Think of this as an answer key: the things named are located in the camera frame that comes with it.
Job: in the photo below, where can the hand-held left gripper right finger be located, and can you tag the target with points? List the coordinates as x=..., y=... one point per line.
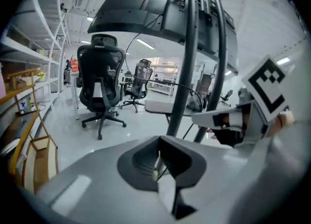
x=213, y=174

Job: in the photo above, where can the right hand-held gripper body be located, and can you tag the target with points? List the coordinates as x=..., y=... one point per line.
x=267, y=89

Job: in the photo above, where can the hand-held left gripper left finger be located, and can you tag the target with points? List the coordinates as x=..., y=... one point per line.
x=97, y=181

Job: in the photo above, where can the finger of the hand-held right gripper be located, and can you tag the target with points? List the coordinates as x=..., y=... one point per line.
x=204, y=119

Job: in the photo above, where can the person's right hand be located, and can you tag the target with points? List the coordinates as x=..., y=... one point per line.
x=286, y=118

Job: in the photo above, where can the distant black office chair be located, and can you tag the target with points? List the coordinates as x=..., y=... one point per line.
x=227, y=96

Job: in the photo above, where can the distant white shelving unit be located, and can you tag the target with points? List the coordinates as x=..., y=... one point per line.
x=165, y=79

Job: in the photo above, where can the black wheeled TV stand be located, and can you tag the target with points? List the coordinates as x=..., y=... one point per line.
x=190, y=48

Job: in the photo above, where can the black mesh office chair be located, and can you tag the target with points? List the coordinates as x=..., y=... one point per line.
x=142, y=79

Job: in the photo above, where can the wooden cart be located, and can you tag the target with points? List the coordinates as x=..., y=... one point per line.
x=29, y=130

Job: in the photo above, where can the white office desk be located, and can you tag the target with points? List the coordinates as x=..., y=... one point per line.
x=75, y=91

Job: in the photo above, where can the white oval tray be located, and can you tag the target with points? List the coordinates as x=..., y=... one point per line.
x=9, y=146

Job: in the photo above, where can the long ceiling light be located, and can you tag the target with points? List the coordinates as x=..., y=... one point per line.
x=145, y=44

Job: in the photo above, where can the large black office chair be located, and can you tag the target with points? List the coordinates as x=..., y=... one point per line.
x=99, y=77

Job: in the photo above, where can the yellow flower pot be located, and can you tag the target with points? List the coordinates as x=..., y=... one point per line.
x=41, y=76

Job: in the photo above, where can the orange crate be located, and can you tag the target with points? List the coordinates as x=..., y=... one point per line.
x=74, y=65

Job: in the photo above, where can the black television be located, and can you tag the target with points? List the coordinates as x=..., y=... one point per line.
x=126, y=6

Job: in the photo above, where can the pink cone bottle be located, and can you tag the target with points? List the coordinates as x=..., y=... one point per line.
x=2, y=82

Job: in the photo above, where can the white metal shelving unit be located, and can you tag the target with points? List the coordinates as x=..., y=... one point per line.
x=26, y=50

